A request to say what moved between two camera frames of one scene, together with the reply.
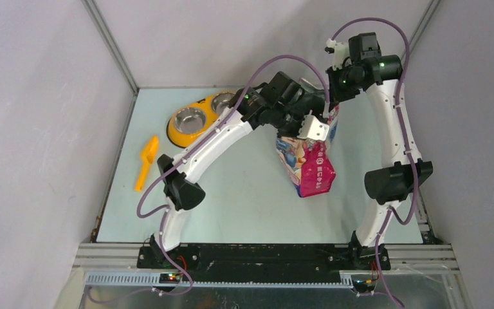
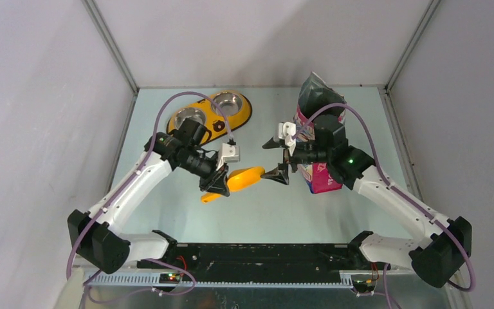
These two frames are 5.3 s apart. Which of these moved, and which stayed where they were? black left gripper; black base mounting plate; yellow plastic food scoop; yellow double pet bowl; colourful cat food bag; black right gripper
Moved: yellow plastic food scoop; black right gripper; colourful cat food bag; black left gripper
Stayed: yellow double pet bowl; black base mounting plate
